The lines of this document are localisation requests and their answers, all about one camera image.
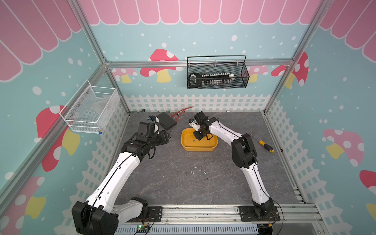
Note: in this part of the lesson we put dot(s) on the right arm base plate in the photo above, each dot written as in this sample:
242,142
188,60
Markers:
251,214

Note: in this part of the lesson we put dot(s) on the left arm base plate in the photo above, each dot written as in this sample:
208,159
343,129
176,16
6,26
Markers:
153,214

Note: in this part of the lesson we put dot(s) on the socket wrench set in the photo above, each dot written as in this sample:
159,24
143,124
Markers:
195,80

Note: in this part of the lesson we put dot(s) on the red handled pliers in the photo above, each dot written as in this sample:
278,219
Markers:
177,115

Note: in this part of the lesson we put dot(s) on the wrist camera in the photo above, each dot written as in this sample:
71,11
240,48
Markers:
154,119
193,123

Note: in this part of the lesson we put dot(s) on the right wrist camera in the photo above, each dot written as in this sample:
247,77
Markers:
193,123

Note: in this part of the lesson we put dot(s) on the green circuit board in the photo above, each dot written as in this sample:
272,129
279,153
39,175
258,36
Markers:
143,229

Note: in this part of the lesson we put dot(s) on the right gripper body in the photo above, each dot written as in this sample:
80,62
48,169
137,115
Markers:
199,134

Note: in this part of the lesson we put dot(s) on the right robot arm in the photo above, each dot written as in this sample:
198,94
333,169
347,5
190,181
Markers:
244,156

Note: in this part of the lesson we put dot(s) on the yellow black screwdriver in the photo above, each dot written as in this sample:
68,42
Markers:
265,145

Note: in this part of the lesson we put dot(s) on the yellow plastic storage box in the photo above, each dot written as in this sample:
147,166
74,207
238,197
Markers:
190,143

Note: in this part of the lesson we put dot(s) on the black flat box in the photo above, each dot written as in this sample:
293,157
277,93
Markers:
166,121

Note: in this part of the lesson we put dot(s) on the white wire basket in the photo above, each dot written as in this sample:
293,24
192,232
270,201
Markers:
91,109

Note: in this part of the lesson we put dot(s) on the aluminium front rail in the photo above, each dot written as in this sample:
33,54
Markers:
224,219

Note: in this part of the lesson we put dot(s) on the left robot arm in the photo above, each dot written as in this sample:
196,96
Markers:
98,215

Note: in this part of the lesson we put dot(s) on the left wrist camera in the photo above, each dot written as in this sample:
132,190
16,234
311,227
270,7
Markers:
154,119

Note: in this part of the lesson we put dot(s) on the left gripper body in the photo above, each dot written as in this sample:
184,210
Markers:
158,139

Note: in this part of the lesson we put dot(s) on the black wire mesh basket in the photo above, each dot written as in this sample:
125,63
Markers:
217,72

